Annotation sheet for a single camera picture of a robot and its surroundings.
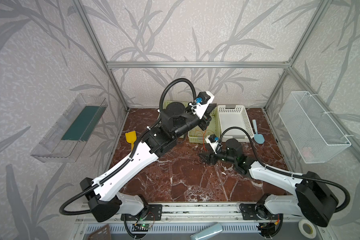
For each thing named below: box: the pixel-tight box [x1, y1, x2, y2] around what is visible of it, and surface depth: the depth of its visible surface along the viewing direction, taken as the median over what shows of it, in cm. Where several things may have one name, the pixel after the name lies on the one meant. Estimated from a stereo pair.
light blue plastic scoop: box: [252, 119, 265, 144], surface depth 104 cm
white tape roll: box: [298, 219, 317, 239], surface depth 69 cm
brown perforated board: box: [87, 223, 112, 240], surface depth 69 cm
